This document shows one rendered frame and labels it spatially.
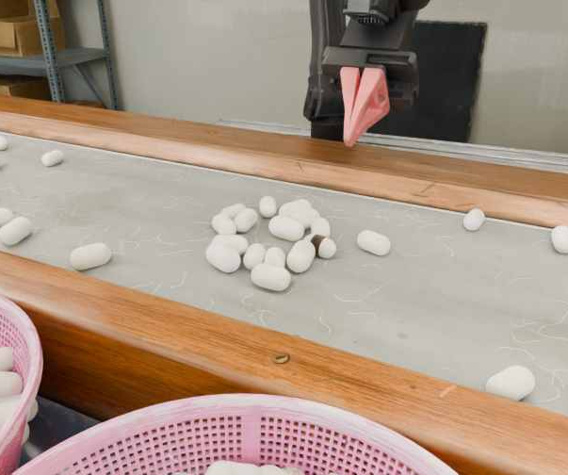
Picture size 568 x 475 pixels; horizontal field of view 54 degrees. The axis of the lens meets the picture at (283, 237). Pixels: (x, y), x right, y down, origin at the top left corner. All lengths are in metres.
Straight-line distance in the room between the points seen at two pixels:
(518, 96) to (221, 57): 1.34
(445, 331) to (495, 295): 0.07
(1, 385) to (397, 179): 0.45
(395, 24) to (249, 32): 2.10
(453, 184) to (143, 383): 0.40
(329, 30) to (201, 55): 1.98
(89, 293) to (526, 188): 0.46
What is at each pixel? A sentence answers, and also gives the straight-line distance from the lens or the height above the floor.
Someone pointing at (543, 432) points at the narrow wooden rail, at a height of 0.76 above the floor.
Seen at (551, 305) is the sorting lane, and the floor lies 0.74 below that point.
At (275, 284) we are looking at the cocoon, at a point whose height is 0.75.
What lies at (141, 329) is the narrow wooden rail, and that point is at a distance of 0.39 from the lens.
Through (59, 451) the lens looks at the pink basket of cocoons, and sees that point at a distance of 0.32.
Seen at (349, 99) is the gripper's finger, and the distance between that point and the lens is 0.61.
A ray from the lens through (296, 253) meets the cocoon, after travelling 0.48.
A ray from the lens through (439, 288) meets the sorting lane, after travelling 0.49.
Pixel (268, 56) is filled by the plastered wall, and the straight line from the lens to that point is 2.70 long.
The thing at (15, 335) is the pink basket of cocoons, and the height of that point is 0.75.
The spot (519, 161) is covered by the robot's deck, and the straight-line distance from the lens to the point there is 1.05.
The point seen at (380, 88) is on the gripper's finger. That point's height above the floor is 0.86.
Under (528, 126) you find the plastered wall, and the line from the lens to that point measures 2.55.
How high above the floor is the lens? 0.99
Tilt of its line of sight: 27 degrees down
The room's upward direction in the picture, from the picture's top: straight up
